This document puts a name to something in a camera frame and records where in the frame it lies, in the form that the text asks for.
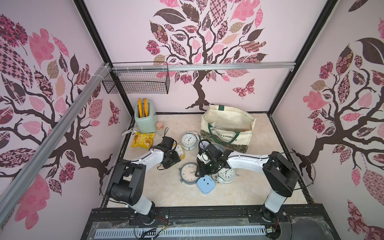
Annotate yellow rectangular alarm clock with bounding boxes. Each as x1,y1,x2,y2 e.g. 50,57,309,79
174,143,186,160

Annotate grey round pastel clock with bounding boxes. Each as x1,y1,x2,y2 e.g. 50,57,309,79
180,163,199,185

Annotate canvas tote bag green handles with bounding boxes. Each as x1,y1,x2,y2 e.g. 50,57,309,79
201,105,256,154

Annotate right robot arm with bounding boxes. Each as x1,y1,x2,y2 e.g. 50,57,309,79
195,144,300,214

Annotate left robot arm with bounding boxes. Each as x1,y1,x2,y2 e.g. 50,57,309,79
106,137,181,216

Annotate black clock purple face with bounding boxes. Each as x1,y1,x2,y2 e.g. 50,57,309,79
199,140,211,150

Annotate large white twin bell clock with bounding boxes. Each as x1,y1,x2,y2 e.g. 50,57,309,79
214,168,236,184

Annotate blue clock face down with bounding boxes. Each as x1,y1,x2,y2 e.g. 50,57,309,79
197,175,216,195

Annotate yellow corn chips bag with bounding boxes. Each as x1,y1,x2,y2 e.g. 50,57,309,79
131,132,156,149

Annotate glass bottle pink cap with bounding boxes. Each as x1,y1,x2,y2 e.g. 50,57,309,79
156,122,164,131

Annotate mint green toaster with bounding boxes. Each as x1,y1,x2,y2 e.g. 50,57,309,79
134,99,158,134

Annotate yellow toast slice right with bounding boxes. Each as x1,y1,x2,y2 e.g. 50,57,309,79
144,98,149,117

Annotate yellow toast slice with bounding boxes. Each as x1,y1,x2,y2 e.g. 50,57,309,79
138,98,143,118
144,98,149,117

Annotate yellow toast slice left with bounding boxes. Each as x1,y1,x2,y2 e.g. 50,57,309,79
138,98,143,118

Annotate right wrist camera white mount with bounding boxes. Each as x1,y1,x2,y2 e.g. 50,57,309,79
200,153,210,164

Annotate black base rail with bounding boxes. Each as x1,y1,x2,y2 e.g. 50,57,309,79
131,204,271,226

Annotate black wire basket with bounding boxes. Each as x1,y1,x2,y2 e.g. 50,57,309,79
103,61,171,94

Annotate white vented cable duct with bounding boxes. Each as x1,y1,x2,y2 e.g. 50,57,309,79
94,226,267,240

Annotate aluminium frame rail back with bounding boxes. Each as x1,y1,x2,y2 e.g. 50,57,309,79
113,62,296,72

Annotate aluminium frame rail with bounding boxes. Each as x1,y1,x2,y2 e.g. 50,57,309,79
113,62,296,72
1,63,111,225

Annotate aluminium frame rail left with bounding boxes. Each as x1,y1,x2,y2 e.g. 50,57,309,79
1,63,111,225

